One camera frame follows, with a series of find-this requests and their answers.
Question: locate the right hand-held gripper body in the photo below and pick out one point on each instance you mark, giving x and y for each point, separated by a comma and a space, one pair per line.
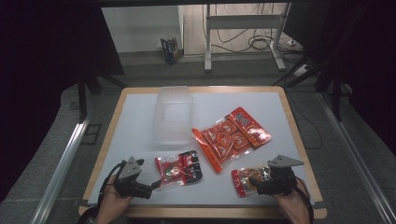
280, 179

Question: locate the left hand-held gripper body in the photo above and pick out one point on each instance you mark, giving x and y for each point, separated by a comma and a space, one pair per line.
130, 169

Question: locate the small red clear snack packet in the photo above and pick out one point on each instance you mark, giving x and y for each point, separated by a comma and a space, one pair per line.
244, 183

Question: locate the small red black snack packet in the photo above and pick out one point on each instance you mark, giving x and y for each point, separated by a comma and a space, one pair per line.
177, 169

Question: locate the large orange snack packet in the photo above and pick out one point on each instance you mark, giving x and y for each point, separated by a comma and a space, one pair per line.
230, 137

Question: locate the clear plastic container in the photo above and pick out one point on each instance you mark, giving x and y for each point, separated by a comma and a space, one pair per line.
173, 115

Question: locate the person's right hand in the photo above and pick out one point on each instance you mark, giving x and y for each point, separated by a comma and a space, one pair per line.
295, 200

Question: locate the person's left hand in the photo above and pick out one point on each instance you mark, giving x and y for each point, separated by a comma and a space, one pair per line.
110, 200

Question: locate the black floor plate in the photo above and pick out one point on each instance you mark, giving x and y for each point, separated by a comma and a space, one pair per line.
91, 134

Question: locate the white table mat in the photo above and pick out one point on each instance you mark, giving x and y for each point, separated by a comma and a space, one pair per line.
249, 105

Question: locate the black stand leg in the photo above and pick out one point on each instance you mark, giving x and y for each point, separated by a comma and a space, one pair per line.
82, 93

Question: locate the blue box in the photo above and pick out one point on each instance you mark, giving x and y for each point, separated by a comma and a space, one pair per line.
169, 49

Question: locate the black tripod legs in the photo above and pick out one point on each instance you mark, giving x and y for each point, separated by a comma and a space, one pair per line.
311, 67

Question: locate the dark curtain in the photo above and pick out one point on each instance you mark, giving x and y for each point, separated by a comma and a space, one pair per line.
367, 62
40, 77

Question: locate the white power strip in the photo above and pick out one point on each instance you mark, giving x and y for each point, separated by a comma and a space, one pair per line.
294, 43

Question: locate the white metal stand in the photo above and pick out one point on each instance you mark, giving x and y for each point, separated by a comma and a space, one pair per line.
243, 21

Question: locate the aluminium rail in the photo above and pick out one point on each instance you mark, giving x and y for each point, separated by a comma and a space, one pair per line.
59, 174
358, 155

